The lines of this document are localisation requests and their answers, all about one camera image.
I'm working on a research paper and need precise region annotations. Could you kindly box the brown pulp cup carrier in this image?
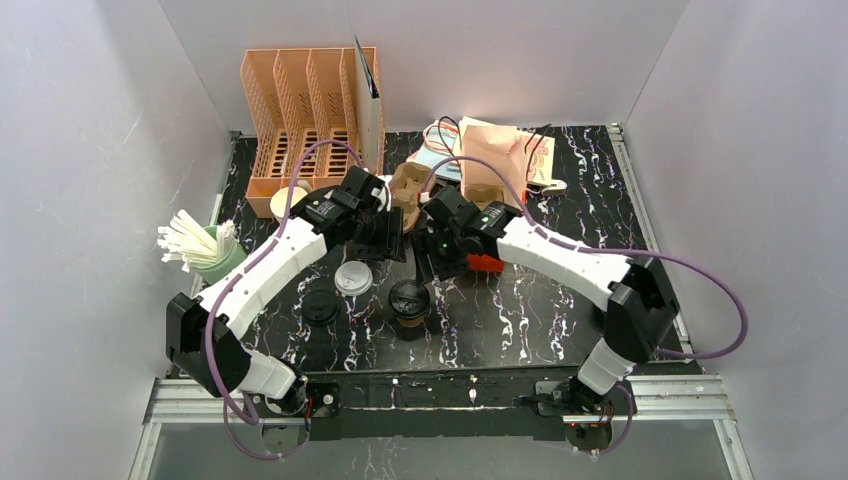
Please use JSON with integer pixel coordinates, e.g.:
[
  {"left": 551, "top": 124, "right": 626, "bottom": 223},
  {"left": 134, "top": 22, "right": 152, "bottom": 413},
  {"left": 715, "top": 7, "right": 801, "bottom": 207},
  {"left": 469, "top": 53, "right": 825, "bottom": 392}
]
[
  {"left": 389, "top": 162, "right": 435, "bottom": 233},
  {"left": 463, "top": 185, "right": 504, "bottom": 208}
]

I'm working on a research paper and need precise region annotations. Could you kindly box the orange paper bag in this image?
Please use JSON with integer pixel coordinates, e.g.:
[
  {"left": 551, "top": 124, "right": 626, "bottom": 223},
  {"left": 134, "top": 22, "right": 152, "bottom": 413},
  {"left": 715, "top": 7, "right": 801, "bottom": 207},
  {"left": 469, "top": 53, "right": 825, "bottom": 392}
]
[{"left": 437, "top": 115, "right": 554, "bottom": 274}]

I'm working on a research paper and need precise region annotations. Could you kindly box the kraft paper cup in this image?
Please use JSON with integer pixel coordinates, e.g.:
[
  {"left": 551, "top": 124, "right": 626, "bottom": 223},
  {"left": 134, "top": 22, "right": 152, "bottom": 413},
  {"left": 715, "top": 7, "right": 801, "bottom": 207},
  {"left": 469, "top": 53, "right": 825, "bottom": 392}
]
[{"left": 396, "top": 313, "right": 428, "bottom": 329}]

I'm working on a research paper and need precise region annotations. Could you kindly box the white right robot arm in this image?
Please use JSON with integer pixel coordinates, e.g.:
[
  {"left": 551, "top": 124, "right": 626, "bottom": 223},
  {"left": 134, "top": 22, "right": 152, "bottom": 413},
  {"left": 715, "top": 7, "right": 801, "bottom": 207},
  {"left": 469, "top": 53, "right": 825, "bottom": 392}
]
[{"left": 419, "top": 187, "right": 679, "bottom": 397}]

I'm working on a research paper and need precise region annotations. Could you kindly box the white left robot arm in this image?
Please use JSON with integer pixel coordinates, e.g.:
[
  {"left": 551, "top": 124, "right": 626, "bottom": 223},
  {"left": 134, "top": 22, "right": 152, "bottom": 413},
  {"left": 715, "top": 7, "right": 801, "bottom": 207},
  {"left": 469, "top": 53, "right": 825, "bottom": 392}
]
[{"left": 165, "top": 167, "right": 402, "bottom": 400}]

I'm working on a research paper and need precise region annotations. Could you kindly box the white cup lid underneath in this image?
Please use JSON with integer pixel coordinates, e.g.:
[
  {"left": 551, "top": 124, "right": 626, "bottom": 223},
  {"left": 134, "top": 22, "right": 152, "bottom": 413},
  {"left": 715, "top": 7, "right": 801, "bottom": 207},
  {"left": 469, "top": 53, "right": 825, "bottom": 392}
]
[{"left": 334, "top": 261, "right": 373, "bottom": 297}]

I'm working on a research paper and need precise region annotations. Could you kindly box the light blue paper bag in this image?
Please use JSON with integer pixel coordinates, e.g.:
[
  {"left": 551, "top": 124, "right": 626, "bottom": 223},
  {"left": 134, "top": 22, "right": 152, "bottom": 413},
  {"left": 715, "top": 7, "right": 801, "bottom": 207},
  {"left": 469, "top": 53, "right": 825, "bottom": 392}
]
[{"left": 409, "top": 119, "right": 461, "bottom": 182}]

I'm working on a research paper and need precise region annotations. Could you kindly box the grey folder in organizer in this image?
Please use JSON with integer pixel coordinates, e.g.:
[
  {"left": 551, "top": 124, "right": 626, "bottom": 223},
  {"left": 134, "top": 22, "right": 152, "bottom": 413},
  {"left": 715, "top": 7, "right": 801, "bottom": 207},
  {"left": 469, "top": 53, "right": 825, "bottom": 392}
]
[{"left": 354, "top": 37, "right": 384, "bottom": 174}]

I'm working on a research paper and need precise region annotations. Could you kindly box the green straw holder cup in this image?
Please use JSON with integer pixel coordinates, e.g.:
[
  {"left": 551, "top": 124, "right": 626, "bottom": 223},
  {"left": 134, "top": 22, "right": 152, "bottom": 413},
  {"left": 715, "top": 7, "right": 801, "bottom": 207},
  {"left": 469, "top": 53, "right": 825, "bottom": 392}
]
[{"left": 193, "top": 234, "right": 247, "bottom": 285}]

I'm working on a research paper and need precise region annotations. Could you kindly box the white wrapped straws bundle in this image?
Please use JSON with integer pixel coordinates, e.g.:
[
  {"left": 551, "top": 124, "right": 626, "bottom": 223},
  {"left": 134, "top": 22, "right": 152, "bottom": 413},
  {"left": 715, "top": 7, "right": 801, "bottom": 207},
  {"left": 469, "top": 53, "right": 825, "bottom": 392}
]
[{"left": 156, "top": 210, "right": 235, "bottom": 272}]

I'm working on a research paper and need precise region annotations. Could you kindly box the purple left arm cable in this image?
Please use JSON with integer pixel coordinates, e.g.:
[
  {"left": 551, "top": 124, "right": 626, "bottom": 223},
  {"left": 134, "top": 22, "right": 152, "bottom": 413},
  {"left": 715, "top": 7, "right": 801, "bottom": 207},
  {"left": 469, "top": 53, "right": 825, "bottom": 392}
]
[{"left": 203, "top": 139, "right": 369, "bottom": 462}]

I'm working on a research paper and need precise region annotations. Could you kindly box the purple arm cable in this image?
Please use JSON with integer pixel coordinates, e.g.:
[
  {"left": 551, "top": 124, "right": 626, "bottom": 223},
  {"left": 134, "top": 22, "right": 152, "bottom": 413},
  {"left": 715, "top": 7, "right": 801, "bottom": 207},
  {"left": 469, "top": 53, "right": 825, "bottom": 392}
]
[
  {"left": 203, "top": 139, "right": 369, "bottom": 462},
  {"left": 420, "top": 156, "right": 750, "bottom": 458}
]

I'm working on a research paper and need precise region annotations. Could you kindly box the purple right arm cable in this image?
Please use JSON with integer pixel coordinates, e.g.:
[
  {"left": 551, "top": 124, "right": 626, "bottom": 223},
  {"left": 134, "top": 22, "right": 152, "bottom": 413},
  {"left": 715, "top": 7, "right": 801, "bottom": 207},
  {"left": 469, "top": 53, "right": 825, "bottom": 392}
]
[{"left": 420, "top": 156, "right": 750, "bottom": 458}]

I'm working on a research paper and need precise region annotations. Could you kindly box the aluminium rail frame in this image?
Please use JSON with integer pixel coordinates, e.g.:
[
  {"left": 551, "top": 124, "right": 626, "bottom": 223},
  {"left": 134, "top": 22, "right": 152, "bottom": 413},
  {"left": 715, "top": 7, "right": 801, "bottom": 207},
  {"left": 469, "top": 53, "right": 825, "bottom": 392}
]
[{"left": 129, "top": 377, "right": 753, "bottom": 480}]

